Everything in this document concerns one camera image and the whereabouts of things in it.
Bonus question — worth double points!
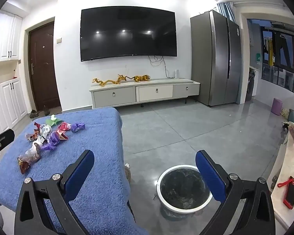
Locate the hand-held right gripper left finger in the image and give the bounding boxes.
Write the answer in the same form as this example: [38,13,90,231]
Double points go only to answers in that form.
[14,149,138,235]

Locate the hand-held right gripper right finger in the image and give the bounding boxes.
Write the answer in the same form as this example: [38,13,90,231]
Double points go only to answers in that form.
[195,150,276,235]

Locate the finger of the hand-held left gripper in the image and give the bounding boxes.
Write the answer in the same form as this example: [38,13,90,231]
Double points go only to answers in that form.
[0,129,15,152]

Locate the white round waste bin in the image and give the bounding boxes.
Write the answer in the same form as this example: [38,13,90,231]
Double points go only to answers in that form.
[156,165,214,219]

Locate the purple wrapper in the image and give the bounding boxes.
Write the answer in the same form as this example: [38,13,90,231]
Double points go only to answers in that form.
[49,132,61,144]
[71,122,86,133]
[40,141,57,152]

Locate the brown red candy wrapper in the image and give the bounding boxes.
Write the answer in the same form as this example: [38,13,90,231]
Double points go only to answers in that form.
[26,132,41,142]

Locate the dark red snack wrapper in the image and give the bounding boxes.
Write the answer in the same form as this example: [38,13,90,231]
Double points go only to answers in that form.
[17,158,31,174]

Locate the white base cabinets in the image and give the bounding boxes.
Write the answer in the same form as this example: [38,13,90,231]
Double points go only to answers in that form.
[0,77,28,134]

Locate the brown clear wrapper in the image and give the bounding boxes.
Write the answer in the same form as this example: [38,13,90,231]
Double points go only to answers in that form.
[24,150,42,163]

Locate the blue fluffy blanket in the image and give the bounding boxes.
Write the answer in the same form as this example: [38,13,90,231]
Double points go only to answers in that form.
[0,107,150,235]

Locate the silver foil wrapper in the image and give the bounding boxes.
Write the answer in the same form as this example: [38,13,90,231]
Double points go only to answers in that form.
[39,124,52,137]

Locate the pink red snack wrapper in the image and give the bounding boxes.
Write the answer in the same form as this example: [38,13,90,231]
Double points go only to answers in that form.
[57,122,71,133]

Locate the green crumpled wrapper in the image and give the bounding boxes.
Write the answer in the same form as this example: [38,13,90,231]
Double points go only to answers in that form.
[46,115,63,126]

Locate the white side table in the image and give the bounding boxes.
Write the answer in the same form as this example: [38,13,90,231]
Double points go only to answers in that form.
[269,137,294,235]

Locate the brown entrance door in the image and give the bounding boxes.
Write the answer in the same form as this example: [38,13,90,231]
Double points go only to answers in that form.
[27,21,62,113]

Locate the phone with red case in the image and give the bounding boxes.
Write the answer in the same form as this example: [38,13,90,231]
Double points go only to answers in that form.
[277,176,294,210]

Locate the purple small bin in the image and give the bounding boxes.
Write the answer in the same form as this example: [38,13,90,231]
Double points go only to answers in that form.
[271,98,283,115]

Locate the grey washing machine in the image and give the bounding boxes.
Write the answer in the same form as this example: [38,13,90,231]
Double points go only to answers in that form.
[245,69,256,102]

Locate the golden dragon figurine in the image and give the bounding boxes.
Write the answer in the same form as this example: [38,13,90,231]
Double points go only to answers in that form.
[92,74,128,88]

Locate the white television cabinet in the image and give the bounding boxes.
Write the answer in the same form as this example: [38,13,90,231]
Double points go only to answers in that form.
[89,78,201,108]

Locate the grey refrigerator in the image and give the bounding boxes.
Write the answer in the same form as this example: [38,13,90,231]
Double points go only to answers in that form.
[190,10,242,107]

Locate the hanging clothes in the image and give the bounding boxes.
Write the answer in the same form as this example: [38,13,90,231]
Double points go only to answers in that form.
[263,33,294,69]

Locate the blue curtain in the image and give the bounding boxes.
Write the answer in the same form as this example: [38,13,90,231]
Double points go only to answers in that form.
[217,2,236,21]

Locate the white wall cabinets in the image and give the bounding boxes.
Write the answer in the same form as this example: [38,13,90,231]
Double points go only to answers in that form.
[0,10,23,64]

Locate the television cables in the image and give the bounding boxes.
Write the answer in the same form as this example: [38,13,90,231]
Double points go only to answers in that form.
[148,55,171,79]

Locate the black wall television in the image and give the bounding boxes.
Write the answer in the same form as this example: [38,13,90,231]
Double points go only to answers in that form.
[80,5,178,62]

